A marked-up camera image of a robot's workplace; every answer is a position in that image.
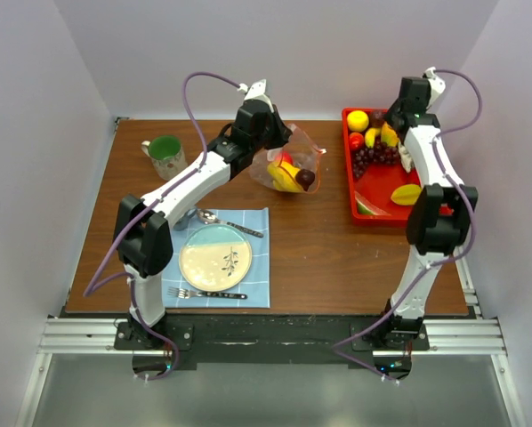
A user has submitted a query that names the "watermelon slice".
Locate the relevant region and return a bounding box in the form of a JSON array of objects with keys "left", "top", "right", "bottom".
[{"left": 354, "top": 191, "right": 390, "bottom": 216}]

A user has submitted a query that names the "metal fork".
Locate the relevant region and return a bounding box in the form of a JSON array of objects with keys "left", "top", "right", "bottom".
[{"left": 167, "top": 287, "right": 248, "bottom": 300}]

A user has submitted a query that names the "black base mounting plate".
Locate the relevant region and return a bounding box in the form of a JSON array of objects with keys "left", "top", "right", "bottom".
[{"left": 114, "top": 313, "right": 430, "bottom": 374}]

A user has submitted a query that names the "small red tomato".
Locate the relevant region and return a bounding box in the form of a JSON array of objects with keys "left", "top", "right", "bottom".
[{"left": 348, "top": 132, "right": 365, "bottom": 151}]

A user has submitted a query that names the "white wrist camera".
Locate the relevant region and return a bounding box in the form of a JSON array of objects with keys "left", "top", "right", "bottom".
[
  {"left": 423, "top": 67, "right": 446, "bottom": 110},
  {"left": 237, "top": 79, "right": 271, "bottom": 104}
]

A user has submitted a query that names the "red plastic bin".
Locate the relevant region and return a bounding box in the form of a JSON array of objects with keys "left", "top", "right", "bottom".
[{"left": 340, "top": 107, "right": 455, "bottom": 228}]

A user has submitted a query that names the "clear zip top bag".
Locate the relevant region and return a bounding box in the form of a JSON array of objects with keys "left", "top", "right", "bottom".
[{"left": 249, "top": 124, "right": 326, "bottom": 194}]

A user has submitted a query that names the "green floral mug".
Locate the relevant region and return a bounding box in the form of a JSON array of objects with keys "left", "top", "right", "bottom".
[{"left": 141, "top": 135, "right": 188, "bottom": 181}]

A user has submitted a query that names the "small yellow banana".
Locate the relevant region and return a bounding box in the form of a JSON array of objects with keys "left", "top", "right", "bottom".
[{"left": 365, "top": 127, "right": 382, "bottom": 149}]

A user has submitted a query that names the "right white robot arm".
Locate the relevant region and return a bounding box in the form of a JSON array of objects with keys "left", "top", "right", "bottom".
[{"left": 377, "top": 68, "right": 479, "bottom": 350}]

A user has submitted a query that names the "aluminium frame rail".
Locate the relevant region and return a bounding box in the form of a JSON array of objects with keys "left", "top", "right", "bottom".
[{"left": 37, "top": 314, "right": 506, "bottom": 355}]

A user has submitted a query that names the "purple grape bunch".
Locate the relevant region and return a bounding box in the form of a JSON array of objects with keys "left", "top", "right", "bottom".
[{"left": 351, "top": 141, "right": 400, "bottom": 180}]

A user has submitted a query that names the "green yellow starfruit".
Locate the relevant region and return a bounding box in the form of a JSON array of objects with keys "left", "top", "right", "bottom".
[{"left": 391, "top": 184, "right": 422, "bottom": 206}]

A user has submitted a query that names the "dark purple fruit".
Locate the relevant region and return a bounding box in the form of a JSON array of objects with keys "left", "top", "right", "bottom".
[{"left": 295, "top": 169, "right": 316, "bottom": 191}]

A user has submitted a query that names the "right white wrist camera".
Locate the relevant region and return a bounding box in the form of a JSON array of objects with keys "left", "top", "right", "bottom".
[{"left": 423, "top": 67, "right": 446, "bottom": 110}]

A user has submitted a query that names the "silver toy fish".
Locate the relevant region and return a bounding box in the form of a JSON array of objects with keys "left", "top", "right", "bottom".
[{"left": 398, "top": 143, "right": 415, "bottom": 173}]

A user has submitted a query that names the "small white cup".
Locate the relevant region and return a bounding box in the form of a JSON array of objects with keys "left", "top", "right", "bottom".
[{"left": 173, "top": 207, "right": 197, "bottom": 231}]

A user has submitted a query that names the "red apple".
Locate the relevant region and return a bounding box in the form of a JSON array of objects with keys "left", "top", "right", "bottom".
[{"left": 274, "top": 151, "right": 294, "bottom": 165}]

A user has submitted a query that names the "cream and teal plate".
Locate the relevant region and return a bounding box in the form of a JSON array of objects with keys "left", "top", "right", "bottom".
[{"left": 178, "top": 224, "right": 253, "bottom": 292}]

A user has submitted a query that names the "blue checked placemat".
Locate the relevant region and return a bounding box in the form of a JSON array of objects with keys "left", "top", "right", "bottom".
[{"left": 162, "top": 208, "right": 270, "bottom": 309}]

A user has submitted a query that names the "yellow lemon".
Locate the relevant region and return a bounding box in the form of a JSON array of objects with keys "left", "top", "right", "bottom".
[{"left": 346, "top": 110, "right": 370, "bottom": 133}]

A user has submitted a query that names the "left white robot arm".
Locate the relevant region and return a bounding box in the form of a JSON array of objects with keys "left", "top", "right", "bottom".
[{"left": 110, "top": 96, "right": 292, "bottom": 349}]

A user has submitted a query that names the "metal spoon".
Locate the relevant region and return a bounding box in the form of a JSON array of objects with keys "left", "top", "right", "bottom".
[{"left": 196, "top": 209, "right": 264, "bottom": 238}]

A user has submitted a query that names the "yellow bell pepper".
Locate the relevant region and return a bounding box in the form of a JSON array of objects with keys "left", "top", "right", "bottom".
[{"left": 267, "top": 161, "right": 300, "bottom": 178}]

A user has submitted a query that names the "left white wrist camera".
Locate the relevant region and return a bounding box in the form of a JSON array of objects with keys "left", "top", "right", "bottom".
[{"left": 237, "top": 79, "right": 271, "bottom": 104}]

